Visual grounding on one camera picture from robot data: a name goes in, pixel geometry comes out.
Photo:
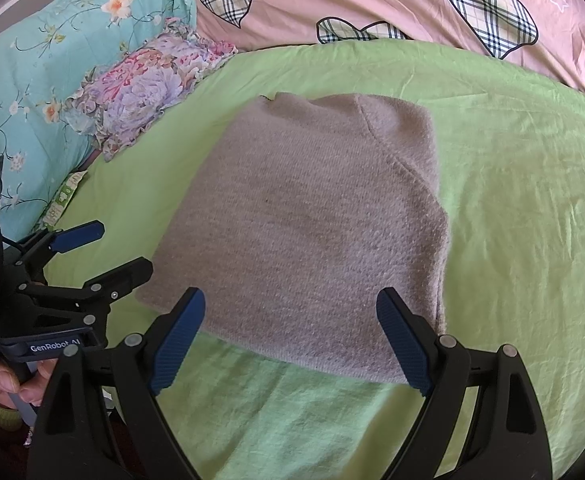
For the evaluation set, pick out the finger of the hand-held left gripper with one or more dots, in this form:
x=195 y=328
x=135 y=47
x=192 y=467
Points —
x=77 y=238
x=122 y=272

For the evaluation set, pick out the purple floral ruffled pillow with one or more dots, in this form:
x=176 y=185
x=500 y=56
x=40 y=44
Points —
x=142 y=85

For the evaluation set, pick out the small green patterned cloth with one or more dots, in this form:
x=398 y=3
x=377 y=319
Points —
x=65 y=197

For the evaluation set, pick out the teal floral quilt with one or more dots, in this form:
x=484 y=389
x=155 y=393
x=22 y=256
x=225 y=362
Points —
x=37 y=85

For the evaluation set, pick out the beige knitted sweater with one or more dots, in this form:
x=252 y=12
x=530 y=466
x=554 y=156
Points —
x=297 y=235

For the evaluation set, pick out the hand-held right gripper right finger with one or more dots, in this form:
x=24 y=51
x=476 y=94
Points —
x=405 y=342

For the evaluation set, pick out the green bed sheet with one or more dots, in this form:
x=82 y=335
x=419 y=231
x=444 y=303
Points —
x=522 y=210

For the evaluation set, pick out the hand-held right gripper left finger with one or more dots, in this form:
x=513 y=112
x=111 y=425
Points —
x=180 y=342

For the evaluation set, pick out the person's left hand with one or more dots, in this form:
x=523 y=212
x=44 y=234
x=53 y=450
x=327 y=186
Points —
x=7 y=380

